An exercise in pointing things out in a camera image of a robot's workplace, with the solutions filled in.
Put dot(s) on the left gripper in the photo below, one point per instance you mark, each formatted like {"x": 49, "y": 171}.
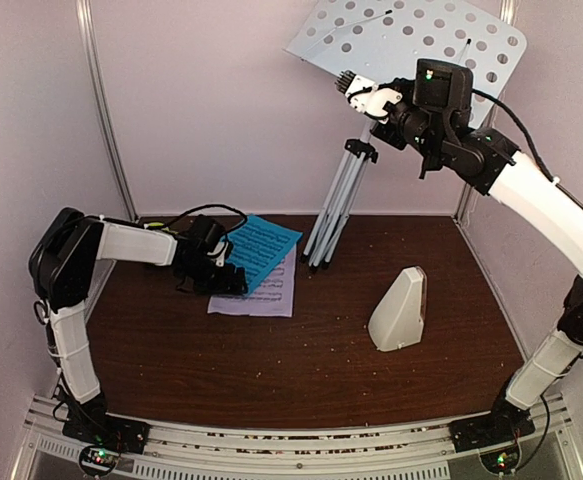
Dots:
{"x": 228, "y": 287}

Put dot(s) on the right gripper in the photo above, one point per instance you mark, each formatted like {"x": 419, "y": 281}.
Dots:
{"x": 381, "y": 130}

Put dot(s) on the blue sheet music page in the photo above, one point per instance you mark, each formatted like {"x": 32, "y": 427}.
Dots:
{"x": 259, "y": 246}

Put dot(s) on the white perforated music stand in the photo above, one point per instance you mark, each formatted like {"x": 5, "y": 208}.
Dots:
{"x": 383, "y": 40}

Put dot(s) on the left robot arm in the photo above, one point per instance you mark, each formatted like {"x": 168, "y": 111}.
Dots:
{"x": 62, "y": 267}

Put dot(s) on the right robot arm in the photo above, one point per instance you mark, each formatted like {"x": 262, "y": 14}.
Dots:
{"x": 522, "y": 182}

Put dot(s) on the lilac sheet music page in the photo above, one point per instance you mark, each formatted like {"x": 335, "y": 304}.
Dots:
{"x": 274, "y": 297}

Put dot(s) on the white metronome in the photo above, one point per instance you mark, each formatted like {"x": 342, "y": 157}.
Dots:
{"x": 398, "y": 319}

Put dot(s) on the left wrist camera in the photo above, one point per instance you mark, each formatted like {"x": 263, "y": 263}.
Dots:
{"x": 221, "y": 253}

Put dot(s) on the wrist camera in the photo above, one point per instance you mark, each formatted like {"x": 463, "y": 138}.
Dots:
{"x": 221, "y": 253}
{"x": 367, "y": 97}

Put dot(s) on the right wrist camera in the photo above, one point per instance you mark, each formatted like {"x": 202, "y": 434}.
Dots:
{"x": 367, "y": 97}

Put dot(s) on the right aluminium corner post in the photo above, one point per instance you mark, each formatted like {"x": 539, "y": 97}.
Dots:
{"x": 466, "y": 205}

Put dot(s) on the aluminium corner post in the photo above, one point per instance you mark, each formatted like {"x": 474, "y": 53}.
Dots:
{"x": 89, "y": 41}
{"x": 466, "y": 205}

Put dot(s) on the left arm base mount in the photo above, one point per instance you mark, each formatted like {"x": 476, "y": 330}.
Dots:
{"x": 104, "y": 447}

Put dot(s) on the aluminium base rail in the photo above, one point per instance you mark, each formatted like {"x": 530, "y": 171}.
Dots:
{"x": 417, "y": 450}

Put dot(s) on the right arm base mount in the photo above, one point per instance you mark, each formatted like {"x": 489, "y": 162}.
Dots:
{"x": 497, "y": 441}

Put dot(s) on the left aluminium corner post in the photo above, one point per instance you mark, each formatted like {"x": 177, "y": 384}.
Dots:
{"x": 89, "y": 41}

